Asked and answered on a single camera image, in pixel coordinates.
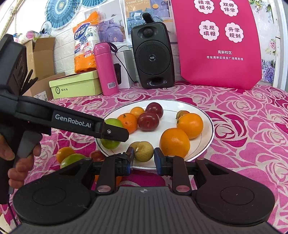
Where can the light green shoe box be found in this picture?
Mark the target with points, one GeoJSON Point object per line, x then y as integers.
{"type": "Point", "coordinates": [76, 85]}

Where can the small orange mandarin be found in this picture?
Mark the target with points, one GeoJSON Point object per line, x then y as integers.
{"type": "Point", "coordinates": [129, 121]}

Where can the person's left hand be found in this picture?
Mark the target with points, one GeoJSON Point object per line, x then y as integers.
{"type": "Point", "coordinates": [19, 173]}

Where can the blue paper fan decoration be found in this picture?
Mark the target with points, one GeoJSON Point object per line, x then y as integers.
{"type": "Point", "coordinates": [61, 12]}

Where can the pink thermos bottle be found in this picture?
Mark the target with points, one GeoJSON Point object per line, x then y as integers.
{"type": "Point", "coordinates": [105, 69]}

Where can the white ceramic plate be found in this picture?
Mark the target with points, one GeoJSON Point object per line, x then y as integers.
{"type": "Point", "coordinates": [170, 109]}

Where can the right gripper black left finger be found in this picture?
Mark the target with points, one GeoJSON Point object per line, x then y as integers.
{"type": "Point", "coordinates": [66, 194]}

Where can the bedding poster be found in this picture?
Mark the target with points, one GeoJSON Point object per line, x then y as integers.
{"type": "Point", "coordinates": [138, 12]}

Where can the pink rose tablecloth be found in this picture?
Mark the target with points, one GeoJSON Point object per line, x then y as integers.
{"type": "Point", "coordinates": [250, 129]}

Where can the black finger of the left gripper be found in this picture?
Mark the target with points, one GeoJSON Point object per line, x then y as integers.
{"type": "Point", "coordinates": [110, 132]}

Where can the brown pear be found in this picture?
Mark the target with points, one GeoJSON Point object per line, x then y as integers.
{"type": "Point", "coordinates": [143, 151]}

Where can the red tomato-like fruit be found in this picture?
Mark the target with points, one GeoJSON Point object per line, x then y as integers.
{"type": "Point", "coordinates": [97, 156]}

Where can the pink tote bag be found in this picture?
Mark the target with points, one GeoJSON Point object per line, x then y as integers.
{"type": "Point", "coordinates": [218, 43]}

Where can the black speaker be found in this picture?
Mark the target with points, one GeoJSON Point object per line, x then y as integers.
{"type": "Point", "coordinates": [153, 55]}

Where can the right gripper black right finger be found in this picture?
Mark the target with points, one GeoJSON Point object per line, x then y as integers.
{"type": "Point", "coordinates": [221, 194]}

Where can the orange fruit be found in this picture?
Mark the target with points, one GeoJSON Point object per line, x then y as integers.
{"type": "Point", "coordinates": [192, 124]}

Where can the dark red plum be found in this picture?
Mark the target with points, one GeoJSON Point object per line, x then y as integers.
{"type": "Point", "coordinates": [148, 121]}

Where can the large orange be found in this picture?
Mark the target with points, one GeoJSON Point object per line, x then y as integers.
{"type": "Point", "coordinates": [174, 142]}

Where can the open cardboard box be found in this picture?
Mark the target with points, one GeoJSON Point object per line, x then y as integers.
{"type": "Point", "coordinates": [41, 61]}

